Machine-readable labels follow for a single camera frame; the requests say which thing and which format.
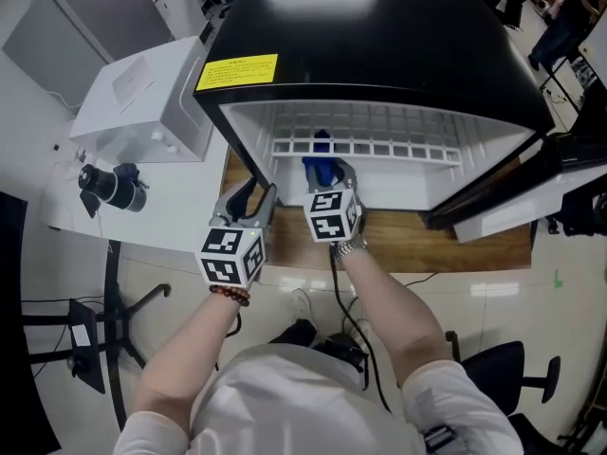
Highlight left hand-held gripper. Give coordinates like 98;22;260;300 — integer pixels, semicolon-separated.
193;175;280;289

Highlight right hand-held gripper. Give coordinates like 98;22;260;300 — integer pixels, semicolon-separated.
302;157;365;246

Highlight blue cleaning cloth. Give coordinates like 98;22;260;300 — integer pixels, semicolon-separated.
301;129;340;190

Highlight black mini fridge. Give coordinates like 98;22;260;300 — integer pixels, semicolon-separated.
192;0;607;244

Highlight person's left forearm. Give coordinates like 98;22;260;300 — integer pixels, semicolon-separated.
134;294;248;427

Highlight person's right forearm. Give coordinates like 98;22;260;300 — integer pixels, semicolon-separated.
338;248;455;389

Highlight silver wristwatch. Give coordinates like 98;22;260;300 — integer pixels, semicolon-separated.
331;234;371;264

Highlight white table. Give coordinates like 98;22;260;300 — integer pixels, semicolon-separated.
39;116;239;256

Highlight white fridge shelf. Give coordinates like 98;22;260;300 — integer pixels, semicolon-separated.
269;101;464;167

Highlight wooden top table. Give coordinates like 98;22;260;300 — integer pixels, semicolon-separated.
219;149;533;275

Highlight person's white left shoe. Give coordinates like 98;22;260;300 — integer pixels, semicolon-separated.
290;287;312;322

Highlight person's white shoe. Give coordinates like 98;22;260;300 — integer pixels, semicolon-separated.
290;287;312;322
352;318;372;346

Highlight yellow warning sticker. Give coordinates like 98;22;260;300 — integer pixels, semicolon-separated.
195;53;280;92

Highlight person's black trousers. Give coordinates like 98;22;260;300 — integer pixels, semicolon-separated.
267;318;320;351

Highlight white microwave oven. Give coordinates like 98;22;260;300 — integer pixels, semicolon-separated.
67;35;215;165

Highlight person's white right shoe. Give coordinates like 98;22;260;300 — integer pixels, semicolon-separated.
352;318;372;346

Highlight black smartphone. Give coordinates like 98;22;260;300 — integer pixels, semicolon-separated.
79;189;101;220

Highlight black table base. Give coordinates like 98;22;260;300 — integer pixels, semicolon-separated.
21;239;173;430

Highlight black waist pack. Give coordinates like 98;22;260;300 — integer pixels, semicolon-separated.
309;333;371;393

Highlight person's white shirt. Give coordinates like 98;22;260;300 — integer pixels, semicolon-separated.
113;343;524;455

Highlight black box with white label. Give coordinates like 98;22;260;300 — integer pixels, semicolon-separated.
67;298;107;395

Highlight black office chair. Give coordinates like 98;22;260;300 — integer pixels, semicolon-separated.
445;330;562;417

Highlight tall grey fridge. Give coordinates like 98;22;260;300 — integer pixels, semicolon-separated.
1;0;175;101

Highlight large black monitor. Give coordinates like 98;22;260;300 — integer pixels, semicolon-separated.
0;190;64;455

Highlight whiteboard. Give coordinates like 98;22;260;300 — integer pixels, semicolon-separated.
578;20;607;90

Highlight brown bead bracelet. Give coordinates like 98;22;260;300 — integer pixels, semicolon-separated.
208;282;251;309

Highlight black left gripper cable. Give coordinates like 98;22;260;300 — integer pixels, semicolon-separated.
214;310;244;374

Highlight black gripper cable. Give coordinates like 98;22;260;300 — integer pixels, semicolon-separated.
214;310;244;374
328;244;394;415

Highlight black camera on table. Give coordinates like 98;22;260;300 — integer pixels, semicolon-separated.
77;160;150;214

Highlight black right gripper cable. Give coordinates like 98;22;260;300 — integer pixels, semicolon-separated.
328;244;394;415

